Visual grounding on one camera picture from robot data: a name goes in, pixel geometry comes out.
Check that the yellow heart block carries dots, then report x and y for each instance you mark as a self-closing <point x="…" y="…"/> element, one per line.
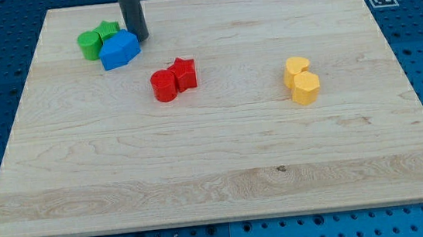
<point x="294" y="66"/>

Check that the yellow hexagon block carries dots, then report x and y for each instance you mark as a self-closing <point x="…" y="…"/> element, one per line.
<point x="306" y="88"/>

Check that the wooden board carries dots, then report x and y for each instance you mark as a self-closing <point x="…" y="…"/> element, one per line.
<point x="93" y="152"/>

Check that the red star block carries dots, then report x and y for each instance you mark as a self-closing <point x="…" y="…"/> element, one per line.
<point x="185" y="74"/>

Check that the red cylinder block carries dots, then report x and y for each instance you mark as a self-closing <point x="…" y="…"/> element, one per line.
<point x="164" y="87"/>

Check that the blue pentagon block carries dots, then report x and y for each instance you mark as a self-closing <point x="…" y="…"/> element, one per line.
<point x="112" y="55"/>

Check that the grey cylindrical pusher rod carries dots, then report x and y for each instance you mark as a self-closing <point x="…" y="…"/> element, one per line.
<point x="133" y="16"/>

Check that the green star block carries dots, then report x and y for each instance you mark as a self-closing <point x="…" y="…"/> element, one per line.
<point x="107" y="29"/>

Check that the green cylinder block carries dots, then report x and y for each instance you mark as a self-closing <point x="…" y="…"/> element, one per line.
<point x="90" y="43"/>

